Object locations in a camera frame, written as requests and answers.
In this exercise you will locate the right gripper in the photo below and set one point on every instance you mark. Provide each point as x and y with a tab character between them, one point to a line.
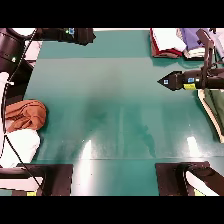
185	80

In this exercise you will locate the brown garment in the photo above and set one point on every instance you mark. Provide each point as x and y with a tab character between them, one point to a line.
26	115

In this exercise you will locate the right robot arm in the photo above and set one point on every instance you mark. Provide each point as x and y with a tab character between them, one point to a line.
213	80

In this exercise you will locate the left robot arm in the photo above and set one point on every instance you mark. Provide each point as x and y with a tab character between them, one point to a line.
13	50

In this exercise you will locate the cream garment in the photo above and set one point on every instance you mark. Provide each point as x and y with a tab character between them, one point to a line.
195	53
210	118

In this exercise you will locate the dark green garment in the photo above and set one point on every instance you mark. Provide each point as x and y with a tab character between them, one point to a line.
217	106

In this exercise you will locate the purple garment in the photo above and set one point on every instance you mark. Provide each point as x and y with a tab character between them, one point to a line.
190	36

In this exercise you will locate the white garment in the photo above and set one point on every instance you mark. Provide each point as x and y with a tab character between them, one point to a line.
27	143
166	40

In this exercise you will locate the pale garment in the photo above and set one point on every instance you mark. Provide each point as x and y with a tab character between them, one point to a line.
220	43

